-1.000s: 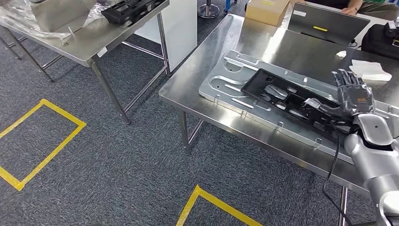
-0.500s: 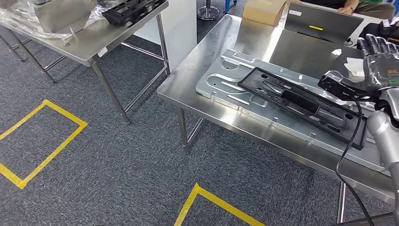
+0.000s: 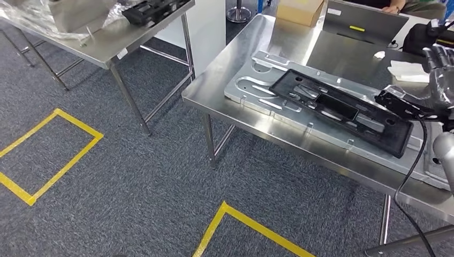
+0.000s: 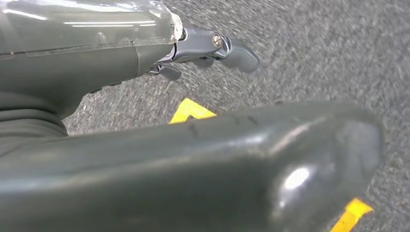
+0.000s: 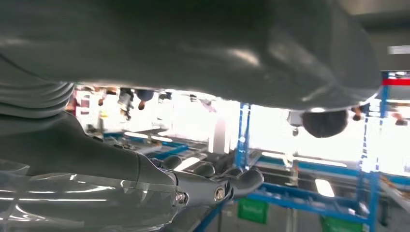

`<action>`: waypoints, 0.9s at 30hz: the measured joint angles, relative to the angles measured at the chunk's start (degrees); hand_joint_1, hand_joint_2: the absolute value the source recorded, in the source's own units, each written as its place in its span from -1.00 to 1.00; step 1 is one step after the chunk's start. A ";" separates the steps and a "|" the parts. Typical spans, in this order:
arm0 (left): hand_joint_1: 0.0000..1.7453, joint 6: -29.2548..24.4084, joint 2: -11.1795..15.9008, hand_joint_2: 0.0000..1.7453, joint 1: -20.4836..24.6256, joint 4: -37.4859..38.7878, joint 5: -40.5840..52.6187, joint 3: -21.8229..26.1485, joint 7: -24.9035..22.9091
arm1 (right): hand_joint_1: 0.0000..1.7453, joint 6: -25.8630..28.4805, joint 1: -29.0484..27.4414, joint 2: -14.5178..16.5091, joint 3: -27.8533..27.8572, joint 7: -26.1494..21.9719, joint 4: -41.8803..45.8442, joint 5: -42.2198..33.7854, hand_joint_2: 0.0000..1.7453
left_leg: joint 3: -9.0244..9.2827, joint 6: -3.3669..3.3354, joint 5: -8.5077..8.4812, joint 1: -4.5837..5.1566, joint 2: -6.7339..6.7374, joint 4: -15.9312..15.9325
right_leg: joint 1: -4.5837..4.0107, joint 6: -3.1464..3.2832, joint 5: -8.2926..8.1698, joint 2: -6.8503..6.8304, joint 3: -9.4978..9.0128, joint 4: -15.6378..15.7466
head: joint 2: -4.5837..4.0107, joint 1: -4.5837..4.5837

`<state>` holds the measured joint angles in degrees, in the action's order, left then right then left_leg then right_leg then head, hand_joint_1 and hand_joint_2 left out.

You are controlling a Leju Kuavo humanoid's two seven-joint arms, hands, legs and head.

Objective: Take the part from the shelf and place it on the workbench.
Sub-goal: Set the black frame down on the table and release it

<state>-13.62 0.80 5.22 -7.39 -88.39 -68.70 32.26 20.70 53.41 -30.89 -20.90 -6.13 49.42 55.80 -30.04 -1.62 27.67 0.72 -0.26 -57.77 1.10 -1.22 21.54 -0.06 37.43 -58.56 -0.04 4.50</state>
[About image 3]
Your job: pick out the steel workbench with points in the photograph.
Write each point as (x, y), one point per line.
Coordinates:
(227, 64)

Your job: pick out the clear plastic bag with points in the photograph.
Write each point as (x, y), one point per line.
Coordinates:
(25, 21)

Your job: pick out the person's hand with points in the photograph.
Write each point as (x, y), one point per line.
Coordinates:
(392, 9)

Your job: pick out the small white object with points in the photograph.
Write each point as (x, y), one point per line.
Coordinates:
(379, 54)

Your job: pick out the steel table with parts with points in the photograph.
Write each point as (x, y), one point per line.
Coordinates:
(99, 42)

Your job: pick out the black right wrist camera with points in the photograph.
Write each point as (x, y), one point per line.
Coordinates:
(393, 104)

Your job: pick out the chrome stanchion base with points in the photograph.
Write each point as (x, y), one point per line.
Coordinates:
(238, 16)

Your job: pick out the grey laptop with yellow sticker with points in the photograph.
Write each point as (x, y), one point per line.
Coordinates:
(372, 21)

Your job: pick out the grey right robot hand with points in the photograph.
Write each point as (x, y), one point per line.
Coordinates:
(443, 88)

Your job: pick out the black plastic frame part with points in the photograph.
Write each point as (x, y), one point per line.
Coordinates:
(149, 12)
(397, 142)

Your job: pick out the stamped silver metal panel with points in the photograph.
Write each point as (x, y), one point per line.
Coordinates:
(301, 115)

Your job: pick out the white folded cloth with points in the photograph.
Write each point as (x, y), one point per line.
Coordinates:
(408, 71)

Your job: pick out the brown cardboard box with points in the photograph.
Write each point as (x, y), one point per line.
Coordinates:
(299, 12)

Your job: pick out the white cabinet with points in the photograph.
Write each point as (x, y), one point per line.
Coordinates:
(205, 35)

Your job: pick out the person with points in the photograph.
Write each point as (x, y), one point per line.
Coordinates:
(425, 10)

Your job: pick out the black bag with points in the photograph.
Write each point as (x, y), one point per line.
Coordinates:
(415, 39)

